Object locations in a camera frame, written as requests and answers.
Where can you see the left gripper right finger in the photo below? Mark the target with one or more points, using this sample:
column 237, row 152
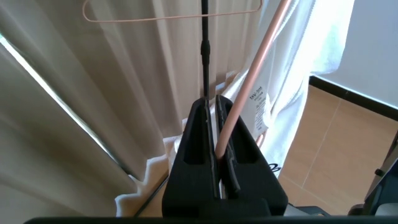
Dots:
column 258, row 186

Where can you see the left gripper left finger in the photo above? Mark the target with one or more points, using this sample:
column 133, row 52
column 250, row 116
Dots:
column 189, row 186

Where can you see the pink clothes hanger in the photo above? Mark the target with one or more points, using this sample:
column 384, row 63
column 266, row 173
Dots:
column 252, row 77
column 155, row 18

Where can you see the white printed t-shirt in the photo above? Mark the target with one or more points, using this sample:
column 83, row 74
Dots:
column 295, row 77

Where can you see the black clothes rack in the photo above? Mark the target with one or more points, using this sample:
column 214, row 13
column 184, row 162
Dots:
column 205, row 49

